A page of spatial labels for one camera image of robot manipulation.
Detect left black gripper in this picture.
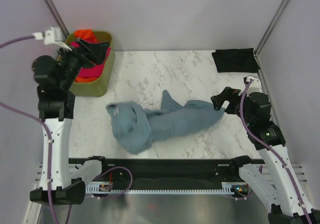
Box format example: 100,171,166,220
55,37,109,89

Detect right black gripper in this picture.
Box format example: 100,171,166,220
210,86,254,126

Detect blue-grey t-shirt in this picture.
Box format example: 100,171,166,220
106,90,224,155

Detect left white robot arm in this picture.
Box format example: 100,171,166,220
29,38,110,205

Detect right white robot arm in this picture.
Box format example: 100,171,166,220
210,87,320,224

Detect magenta t-shirt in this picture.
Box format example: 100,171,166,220
71,38,111,83

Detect orange t-shirt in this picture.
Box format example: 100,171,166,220
74,29,102,83

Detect olive green plastic bin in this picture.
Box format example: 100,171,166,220
59,30,116,97

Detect folded black t-shirt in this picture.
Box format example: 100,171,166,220
211,48,260,73

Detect left aluminium frame post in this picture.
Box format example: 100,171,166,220
43,0,70,38

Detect aluminium frame post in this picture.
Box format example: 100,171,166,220
43,0,70,38
253,0,301,57

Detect white slotted cable duct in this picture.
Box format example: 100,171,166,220
85,181,253,200

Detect aluminium extrusion rail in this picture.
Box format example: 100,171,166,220
34,161,310,185

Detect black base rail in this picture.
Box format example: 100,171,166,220
67,157,266,191

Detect right aluminium frame post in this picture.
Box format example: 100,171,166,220
253,0,301,57

